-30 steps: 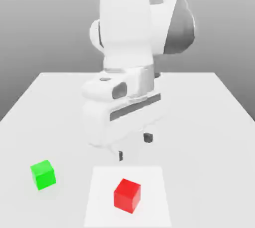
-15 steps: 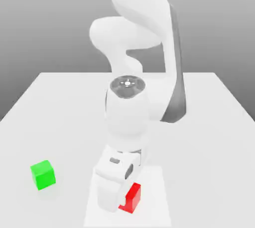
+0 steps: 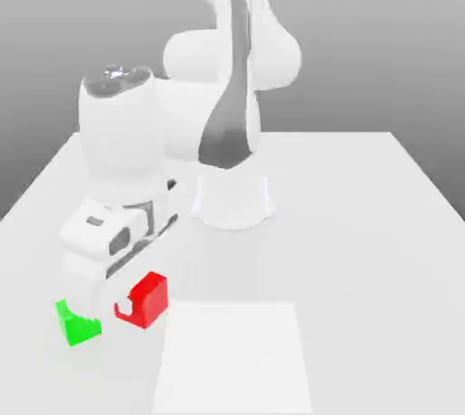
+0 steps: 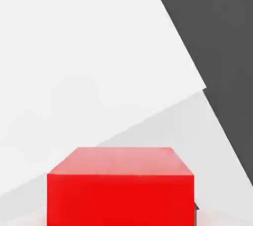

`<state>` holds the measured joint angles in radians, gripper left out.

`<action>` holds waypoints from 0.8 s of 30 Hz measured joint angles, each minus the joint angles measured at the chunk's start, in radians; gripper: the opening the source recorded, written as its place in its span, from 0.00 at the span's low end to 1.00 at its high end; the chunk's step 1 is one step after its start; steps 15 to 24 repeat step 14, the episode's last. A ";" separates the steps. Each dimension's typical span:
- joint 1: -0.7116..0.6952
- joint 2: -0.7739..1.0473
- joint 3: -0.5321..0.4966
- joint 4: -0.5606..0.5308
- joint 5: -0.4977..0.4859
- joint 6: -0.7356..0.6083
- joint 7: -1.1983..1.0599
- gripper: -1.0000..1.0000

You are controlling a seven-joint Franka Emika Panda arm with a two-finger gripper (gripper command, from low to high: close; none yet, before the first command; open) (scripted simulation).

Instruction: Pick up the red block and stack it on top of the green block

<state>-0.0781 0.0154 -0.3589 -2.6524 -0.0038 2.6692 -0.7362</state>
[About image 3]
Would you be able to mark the small green cube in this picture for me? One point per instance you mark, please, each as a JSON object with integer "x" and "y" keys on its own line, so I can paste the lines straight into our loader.
{"x": 78, "y": 331}

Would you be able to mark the small red cube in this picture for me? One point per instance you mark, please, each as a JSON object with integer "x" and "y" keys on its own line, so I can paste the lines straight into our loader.
{"x": 150, "y": 298}

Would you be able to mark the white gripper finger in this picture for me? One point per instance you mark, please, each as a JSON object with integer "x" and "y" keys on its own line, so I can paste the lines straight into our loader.
{"x": 84, "y": 308}
{"x": 122, "y": 301}

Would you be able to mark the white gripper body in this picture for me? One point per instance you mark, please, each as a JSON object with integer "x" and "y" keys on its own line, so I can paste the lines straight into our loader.
{"x": 85, "y": 275}

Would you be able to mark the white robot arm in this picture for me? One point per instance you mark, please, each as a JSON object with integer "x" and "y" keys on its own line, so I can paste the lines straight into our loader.
{"x": 120, "y": 131}

